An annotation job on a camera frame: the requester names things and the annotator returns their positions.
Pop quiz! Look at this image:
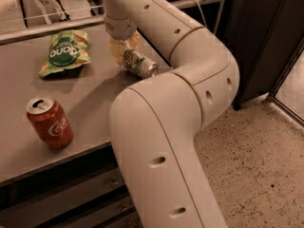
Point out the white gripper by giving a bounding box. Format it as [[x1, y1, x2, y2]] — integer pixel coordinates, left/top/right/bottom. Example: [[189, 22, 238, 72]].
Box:
[[104, 14, 140, 65]]

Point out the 7up can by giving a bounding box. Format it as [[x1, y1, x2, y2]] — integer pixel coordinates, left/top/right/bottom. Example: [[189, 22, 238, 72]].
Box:
[[123, 49, 159, 79]]

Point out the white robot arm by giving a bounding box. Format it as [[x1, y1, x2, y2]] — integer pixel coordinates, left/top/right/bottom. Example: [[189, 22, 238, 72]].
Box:
[[103, 0, 239, 228]]

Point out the red cola can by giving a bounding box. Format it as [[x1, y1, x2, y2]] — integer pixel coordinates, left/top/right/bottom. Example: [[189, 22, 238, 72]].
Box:
[[26, 96, 73, 149]]

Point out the green chip bag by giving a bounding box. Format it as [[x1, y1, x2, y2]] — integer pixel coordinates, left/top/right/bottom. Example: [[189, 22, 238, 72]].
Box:
[[38, 29, 91, 79]]

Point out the grey drawer cabinet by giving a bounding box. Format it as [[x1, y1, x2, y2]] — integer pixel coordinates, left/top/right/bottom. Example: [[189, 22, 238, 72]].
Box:
[[0, 145, 143, 228]]

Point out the white cable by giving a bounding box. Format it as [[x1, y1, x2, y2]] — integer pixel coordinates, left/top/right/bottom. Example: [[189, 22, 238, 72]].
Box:
[[188, 0, 208, 29]]

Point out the metal railing frame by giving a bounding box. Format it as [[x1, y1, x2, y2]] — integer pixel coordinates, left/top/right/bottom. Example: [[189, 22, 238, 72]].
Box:
[[0, 0, 225, 44]]

